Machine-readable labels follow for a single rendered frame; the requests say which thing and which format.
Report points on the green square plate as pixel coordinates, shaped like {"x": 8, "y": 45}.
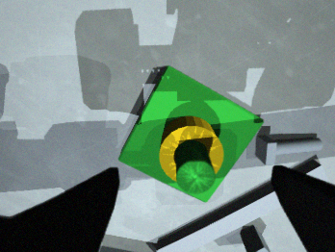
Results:
{"x": 177, "y": 95}

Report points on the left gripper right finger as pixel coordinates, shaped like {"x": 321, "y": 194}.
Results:
{"x": 309, "y": 203}

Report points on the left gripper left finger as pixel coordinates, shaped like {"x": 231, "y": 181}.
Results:
{"x": 75, "y": 220}

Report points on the yellow round nut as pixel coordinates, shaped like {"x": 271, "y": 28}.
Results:
{"x": 188, "y": 128}

